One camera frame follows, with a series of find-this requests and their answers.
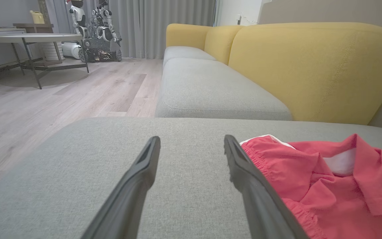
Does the white round appliance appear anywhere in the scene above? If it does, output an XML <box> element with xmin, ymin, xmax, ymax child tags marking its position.
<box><xmin>61</xmin><ymin>42</ymin><xmax>83</xmax><ymax>60</ymax></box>

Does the grey pleated curtain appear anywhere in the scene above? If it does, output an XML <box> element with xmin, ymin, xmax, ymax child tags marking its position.
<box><xmin>53</xmin><ymin>0</ymin><xmax>217</xmax><ymax>60</ymax></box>

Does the yellow watering can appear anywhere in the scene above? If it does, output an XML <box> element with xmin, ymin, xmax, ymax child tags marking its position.
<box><xmin>29</xmin><ymin>10</ymin><xmax>45</xmax><ymax>25</ymax></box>

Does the brown wooden side table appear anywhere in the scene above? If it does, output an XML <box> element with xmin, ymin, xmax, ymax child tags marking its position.
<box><xmin>13</xmin><ymin>23</ymin><xmax>63</xmax><ymax>66</ymax></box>

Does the yellow sofa armrest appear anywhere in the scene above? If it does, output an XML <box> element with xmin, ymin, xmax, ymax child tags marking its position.
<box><xmin>165</xmin><ymin>23</ymin><xmax>212</xmax><ymax>51</ymax></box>

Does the round white coffee table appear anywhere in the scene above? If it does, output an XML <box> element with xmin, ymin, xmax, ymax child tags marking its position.
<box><xmin>0</xmin><ymin>33</ymin><xmax>90</xmax><ymax>90</ymax></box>

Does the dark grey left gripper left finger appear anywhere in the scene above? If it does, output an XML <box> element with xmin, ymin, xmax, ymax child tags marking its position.
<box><xmin>80</xmin><ymin>135</ymin><xmax>161</xmax><ymax>239</ymax></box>

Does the grey sofa seat cushion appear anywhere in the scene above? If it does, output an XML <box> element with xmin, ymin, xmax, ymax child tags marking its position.
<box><xmin>162</xmin><ymin>45</ymin><xmax>217</xmax><ymax>67</ymax></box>
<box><xmin>154</xmin><ymin>58</ymin><xmax>293</xmax><ymax>121</ymax></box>

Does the white black humanoid robot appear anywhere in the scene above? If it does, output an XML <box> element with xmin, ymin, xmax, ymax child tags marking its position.
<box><xmin>91</xmin><ymin>0</ymin><xmax>123</xmax><ymax>42</ymax></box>

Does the white ribbed planter pot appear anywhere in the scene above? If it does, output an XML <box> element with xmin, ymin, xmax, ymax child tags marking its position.
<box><xmin>40</xmin><ymin>41</ymin><xmax>65</xmax><ymax>61</ymax></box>

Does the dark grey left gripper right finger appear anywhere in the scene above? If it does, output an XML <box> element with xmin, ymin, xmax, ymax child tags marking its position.
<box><xmin>223</xmin><ymin>134</ymin><xmax>309</xmax><ymax>239</ymax></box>

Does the red shorts white trim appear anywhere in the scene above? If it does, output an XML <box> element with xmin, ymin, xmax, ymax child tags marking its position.
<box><xmin>240</xmin><ymin>133</ymin><xmax>382</xmax><ymax>239</ymax></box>

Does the yellow sofa backrest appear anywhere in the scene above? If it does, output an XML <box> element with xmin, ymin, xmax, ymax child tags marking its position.
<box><xmin>204</xmin><ymin>25</ymin><xmax>245</xmax><ymax>66</ymax></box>
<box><xmin>228</xmin><ymin>22</ymin><xmax>382</xmax><ymax>126</ymax></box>

